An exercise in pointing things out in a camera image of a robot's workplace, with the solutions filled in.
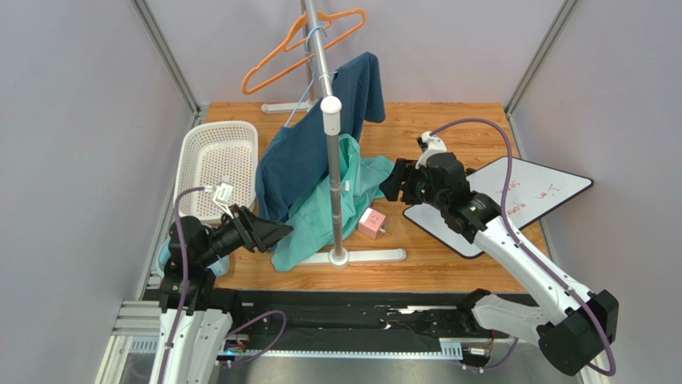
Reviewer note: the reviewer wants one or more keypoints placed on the white perforated plastic basket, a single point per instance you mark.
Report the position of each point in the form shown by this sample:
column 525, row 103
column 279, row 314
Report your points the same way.
column 220, row 152

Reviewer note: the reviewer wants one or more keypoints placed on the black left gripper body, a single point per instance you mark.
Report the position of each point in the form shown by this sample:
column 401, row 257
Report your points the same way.
column 246, row 229

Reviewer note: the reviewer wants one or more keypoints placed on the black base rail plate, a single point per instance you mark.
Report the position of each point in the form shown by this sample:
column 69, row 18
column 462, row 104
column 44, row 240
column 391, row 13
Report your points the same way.
column 350, row 322

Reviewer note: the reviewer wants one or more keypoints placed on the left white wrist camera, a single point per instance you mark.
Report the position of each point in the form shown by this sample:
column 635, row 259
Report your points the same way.
column 220, row 196

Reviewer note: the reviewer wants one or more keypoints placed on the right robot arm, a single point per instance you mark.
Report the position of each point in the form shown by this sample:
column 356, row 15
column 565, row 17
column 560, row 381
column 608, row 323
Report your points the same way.
column 570, row 323

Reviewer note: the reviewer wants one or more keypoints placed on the pink power adapter cube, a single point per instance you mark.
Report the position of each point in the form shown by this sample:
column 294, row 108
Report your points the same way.
column 372, row 223

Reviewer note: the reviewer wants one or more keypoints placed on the light blue wire hanger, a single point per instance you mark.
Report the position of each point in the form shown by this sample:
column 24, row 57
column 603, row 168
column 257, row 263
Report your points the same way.
column 314, row 77

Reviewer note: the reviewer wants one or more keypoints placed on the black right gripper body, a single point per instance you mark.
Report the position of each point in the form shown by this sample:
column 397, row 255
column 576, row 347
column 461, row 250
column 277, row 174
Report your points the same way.
column 407, row 182

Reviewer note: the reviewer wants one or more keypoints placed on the dark blue t shirt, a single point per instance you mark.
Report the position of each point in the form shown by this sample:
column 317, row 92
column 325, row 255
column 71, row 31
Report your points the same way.
column 296, row 158

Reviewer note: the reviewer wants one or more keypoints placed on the silver clothes rack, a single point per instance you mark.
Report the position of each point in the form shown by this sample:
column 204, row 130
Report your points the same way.
column 336, row 255

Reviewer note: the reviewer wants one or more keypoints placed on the light blue headphones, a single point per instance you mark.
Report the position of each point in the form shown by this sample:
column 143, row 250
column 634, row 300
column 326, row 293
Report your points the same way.
column 219, row 268

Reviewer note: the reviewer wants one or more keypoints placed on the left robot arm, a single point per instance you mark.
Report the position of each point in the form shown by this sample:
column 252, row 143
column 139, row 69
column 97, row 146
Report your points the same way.
column 196, row 317

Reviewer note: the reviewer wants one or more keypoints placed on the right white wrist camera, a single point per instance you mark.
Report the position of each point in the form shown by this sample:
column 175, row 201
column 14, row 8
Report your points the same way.
column 430, row 144

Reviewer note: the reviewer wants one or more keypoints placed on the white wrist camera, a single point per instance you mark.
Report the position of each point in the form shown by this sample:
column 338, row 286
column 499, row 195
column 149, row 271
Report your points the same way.
column 430, row 144
column 220, row 196

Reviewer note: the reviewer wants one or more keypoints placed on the teal t shirt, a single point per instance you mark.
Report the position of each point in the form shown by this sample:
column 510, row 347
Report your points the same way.
column 310, row 215

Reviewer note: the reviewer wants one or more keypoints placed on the white dry erase board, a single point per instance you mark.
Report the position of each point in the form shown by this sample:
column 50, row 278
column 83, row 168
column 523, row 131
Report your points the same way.
column 533, row 192

